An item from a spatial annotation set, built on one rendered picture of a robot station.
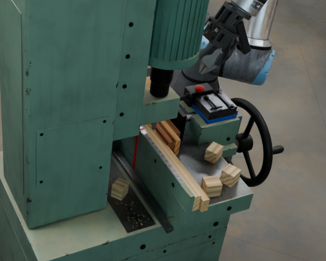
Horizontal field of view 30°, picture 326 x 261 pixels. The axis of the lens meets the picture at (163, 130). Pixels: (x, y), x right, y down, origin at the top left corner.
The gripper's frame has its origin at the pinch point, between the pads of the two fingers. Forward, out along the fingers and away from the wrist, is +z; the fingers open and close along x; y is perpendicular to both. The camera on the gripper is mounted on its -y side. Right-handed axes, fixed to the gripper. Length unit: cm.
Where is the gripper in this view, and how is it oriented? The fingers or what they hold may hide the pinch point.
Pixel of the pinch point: (204, 70)
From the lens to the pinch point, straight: 178.5
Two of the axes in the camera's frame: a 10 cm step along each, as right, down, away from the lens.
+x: 4.7, 5.8, -6.7
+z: -5.5, 7.8, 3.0
